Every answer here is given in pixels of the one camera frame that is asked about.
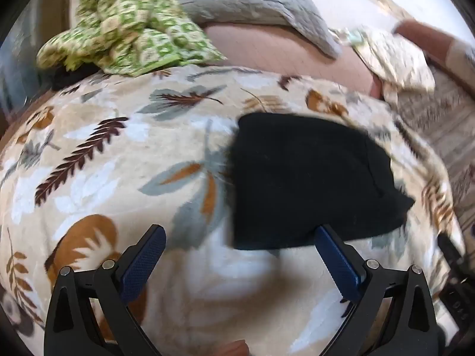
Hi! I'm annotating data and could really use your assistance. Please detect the green patterned cloth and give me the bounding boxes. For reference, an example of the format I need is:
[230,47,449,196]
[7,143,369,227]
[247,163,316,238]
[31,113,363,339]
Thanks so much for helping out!
[36,0,228,78]

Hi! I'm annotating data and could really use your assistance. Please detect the cream floral pillow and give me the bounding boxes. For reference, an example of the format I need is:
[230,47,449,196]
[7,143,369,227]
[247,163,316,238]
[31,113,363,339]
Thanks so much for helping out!
[334,25,436,105]

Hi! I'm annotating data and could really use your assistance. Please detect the pink bed sheet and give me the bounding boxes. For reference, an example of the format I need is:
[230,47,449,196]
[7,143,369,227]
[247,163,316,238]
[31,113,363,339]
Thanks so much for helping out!
[203,22,384,99]

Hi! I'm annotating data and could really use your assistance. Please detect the striped woven rug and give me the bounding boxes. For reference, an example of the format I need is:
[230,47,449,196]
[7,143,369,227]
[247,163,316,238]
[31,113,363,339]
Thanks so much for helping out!
[397,61,475,227]

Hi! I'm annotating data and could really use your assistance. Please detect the pink cushion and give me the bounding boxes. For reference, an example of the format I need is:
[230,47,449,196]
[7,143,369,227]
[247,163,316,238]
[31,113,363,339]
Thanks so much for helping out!
[392,19,475,68]

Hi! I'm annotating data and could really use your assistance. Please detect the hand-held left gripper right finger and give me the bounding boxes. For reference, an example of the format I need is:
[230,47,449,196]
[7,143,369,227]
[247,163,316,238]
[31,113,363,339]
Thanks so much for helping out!
[315,224,438,356]

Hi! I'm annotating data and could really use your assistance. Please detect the black pants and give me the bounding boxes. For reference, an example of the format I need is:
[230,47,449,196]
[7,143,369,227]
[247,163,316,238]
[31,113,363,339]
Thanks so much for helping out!
[227,112,416,251]

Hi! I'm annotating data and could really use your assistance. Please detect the grey quilted pillow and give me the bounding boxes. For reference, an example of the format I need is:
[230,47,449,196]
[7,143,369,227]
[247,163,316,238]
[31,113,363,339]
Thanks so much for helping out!
[177,0,344,59]

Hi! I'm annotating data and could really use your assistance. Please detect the leaf printed blanket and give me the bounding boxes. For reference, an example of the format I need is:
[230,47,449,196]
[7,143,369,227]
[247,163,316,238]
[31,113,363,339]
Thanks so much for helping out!
[0,65,469,356]

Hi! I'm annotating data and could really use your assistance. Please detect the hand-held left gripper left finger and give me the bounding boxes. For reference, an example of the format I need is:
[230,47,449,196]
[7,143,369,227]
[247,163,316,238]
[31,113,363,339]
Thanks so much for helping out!
[44,224,167,356]

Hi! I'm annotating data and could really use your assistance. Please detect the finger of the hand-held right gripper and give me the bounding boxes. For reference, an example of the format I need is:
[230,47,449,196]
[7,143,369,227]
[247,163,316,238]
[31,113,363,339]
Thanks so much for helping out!
[437,232,465,270]

